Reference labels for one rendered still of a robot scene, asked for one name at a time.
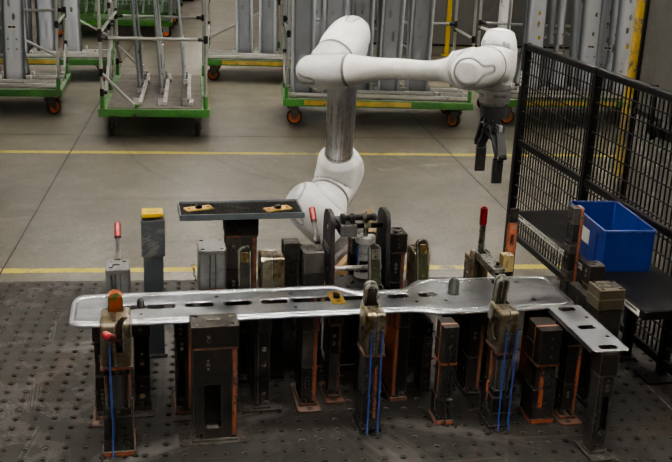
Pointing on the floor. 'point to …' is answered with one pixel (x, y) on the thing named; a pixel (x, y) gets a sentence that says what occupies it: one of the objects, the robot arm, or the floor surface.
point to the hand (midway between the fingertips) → (487, 172)
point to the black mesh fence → (661, 374)
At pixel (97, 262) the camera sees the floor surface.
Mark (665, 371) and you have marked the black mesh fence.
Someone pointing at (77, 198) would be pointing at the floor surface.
